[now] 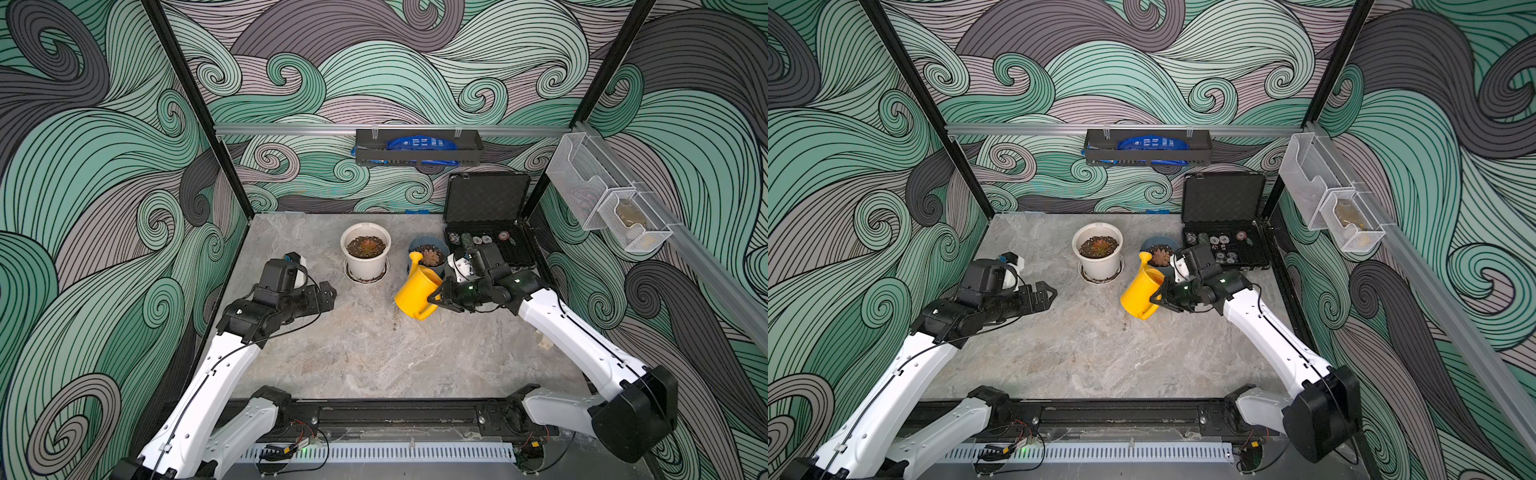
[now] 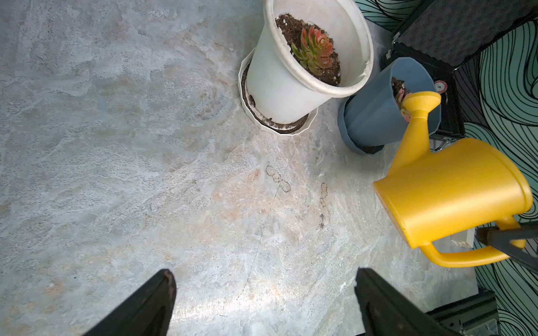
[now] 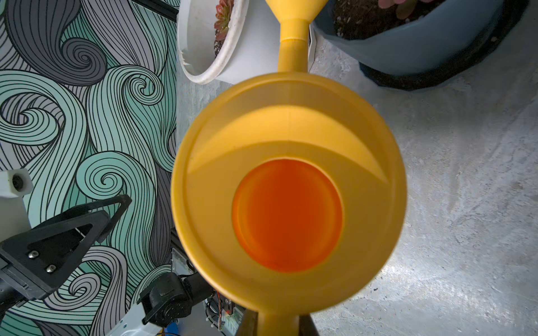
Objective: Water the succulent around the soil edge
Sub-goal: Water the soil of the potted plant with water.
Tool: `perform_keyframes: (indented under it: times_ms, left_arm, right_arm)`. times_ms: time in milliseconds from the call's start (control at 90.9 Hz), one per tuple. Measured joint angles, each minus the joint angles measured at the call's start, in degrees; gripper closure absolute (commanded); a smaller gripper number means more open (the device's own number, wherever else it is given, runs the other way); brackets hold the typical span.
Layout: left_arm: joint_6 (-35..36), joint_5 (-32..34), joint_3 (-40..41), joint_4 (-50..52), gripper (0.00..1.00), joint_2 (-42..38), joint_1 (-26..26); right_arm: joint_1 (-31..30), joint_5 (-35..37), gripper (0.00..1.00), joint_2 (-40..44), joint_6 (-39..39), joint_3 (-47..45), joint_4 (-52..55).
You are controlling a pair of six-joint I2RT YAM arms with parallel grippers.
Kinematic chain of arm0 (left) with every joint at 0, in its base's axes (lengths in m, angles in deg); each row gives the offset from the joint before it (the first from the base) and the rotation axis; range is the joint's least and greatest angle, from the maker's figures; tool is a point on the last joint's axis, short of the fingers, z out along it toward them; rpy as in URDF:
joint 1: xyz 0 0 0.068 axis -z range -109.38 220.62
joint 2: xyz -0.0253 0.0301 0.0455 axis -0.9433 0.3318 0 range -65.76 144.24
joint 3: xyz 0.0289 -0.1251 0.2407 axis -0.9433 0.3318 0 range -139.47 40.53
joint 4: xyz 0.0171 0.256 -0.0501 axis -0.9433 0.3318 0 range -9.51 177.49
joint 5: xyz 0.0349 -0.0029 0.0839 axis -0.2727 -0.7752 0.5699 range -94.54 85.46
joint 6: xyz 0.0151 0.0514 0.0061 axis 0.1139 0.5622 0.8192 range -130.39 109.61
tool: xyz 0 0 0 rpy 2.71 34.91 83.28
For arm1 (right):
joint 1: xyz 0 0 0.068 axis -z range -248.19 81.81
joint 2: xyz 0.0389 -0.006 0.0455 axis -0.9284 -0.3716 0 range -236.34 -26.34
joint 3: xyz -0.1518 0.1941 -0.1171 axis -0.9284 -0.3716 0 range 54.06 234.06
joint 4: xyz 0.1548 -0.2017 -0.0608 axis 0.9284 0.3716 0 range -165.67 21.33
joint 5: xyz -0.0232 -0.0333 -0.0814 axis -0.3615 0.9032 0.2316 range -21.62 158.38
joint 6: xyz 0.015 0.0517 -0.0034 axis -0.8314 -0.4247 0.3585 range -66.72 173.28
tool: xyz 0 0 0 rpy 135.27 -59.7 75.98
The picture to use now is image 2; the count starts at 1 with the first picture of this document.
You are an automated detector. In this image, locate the yellow plastic watering can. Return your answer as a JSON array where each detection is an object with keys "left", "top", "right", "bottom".
[{"left": 373, "top": 91, "right": 533, "bottom": 268}]

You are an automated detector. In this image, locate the blue-grey flower pot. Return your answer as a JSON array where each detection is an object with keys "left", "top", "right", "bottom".
[{"left": 337, "top": 57, "right": 437, "bottom": 155}]

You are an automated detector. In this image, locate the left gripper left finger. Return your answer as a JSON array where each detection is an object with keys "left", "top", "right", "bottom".
[{"left": 85, "top": 269, "right": 177, "bottom": 336}]

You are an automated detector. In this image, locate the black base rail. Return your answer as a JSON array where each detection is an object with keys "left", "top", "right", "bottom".
[{"left": 427, "top": 289, "right": 501, "bottom": 335}]

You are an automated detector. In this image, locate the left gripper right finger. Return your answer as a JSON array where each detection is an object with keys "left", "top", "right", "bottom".
[{"left": 354, "top": 268, "right": 458, "bottom": 336}]

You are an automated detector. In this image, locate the pink succulent in blue pot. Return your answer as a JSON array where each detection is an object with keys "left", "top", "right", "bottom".
[{"left": 393, "top": 85, "right": 411, "bottom": 123}]

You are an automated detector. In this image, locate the white pot saucer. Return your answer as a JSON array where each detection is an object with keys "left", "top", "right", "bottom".
[{"left": 238, "top": 49, "right": 318, "bottom": 136}]

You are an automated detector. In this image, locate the open black tool case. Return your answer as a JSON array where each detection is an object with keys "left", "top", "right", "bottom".
[{"left": 382, "top": 1, "right": 537, "bottom": 145}]

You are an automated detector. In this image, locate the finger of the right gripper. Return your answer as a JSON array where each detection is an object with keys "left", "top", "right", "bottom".
[{"left": 476, "top": 224, "right": 537, "bottom": 274}]

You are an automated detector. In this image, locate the red-green succulent in white pot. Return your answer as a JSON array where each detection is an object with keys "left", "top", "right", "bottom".
[{"left": 291, "top": 26, "right": 336, "bottom": 76}]

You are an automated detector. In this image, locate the white flower pot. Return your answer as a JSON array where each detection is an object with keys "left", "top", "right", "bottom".
[{"left": 246, "top": 1, "right": 374, "bottom": 125}]

